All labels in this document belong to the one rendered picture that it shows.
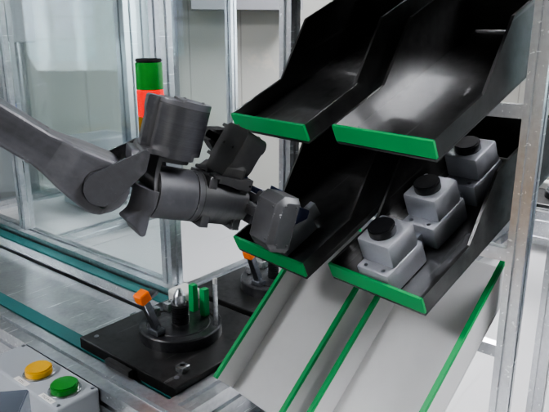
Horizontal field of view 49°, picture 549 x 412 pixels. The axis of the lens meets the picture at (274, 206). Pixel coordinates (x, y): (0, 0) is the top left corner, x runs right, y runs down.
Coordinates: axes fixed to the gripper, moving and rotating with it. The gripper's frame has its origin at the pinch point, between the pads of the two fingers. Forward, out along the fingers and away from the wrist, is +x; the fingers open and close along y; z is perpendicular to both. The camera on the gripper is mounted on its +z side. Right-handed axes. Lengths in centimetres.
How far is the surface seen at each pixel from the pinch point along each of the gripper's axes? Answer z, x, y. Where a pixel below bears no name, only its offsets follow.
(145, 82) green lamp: 9.4, 0.9, 47.8
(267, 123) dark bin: 9.6, -4.1, -0.1
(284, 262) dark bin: -5.9, 0.6, -3.9
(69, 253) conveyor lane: -36, 5, 80
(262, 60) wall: 38, 227, 357
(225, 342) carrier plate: -28.0, 11.7, 18.5
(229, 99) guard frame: 8, 72, 135
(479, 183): 9.0, 17.3, -14.8
